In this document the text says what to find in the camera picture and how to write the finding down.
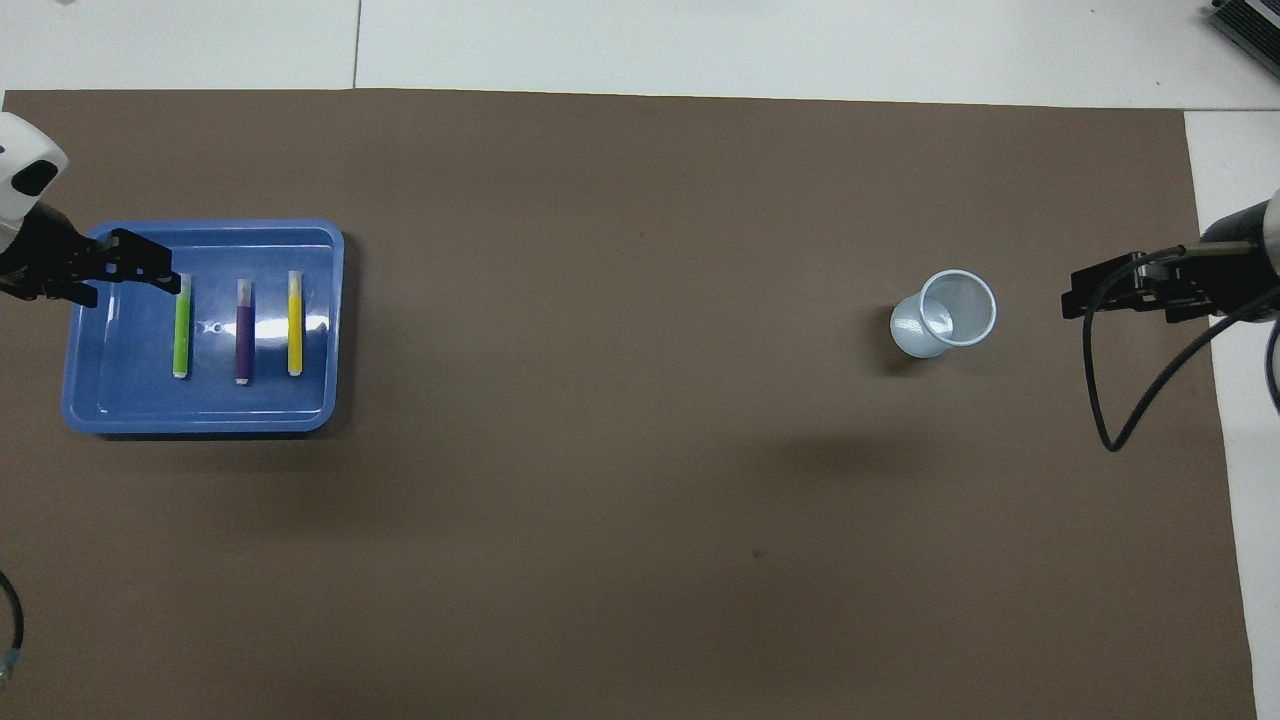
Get blue plastic tray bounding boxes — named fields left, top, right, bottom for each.
left=62, top=219, right=346, bottom=438

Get yellow pen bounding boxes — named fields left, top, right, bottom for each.
left=287, top=270, right=305, bottom=378

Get purple pen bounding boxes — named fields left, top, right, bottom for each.
left=234, top=279, right=255, bottom=387

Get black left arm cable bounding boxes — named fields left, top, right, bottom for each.
left=0, top=570, right=26, bottom=686

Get grey ribbed device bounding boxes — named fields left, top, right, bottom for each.
left=1207, top=0, right=1280, bottom=69

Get brown table mat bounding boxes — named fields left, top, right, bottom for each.
left=0, top=88, right=1259, bottom=720

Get green pen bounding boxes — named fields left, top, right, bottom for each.
left=172, top=272, right=193, bottom=380

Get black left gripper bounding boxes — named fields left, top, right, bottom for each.
left=0, top=203, right=184, bottom=308

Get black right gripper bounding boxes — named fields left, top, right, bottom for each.
left=1061, top=200, right=1273, bottom=324

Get clear plastic cup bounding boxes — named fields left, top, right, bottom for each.
left=890, top=268, right=998, bottom=359

